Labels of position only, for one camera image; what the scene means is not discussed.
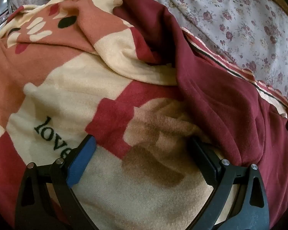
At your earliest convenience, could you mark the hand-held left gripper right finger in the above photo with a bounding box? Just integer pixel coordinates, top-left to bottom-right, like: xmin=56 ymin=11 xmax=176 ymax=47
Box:
xmin=187 ymin=136 xmax=270 ymax=230

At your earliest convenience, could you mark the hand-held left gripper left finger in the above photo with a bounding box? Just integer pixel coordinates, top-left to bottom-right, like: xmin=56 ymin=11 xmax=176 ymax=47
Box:
xmin=14 ymin=134 xmax=98 ymax=230

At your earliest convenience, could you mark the maroon sweater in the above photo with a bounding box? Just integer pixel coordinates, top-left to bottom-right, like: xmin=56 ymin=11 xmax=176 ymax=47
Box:
xmin=113 ymin=0 xmax=288 ymax=230

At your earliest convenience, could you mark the cream and red printed blanket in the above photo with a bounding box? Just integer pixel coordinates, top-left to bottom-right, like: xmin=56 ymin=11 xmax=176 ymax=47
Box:
xmin=0 ymin=0 xmax=288 ymax=230

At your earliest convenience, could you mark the floral bed sheet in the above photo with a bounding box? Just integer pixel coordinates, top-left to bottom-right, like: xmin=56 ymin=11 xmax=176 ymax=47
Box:
xmin=5 ymin=0 xmax=288 ymax=106

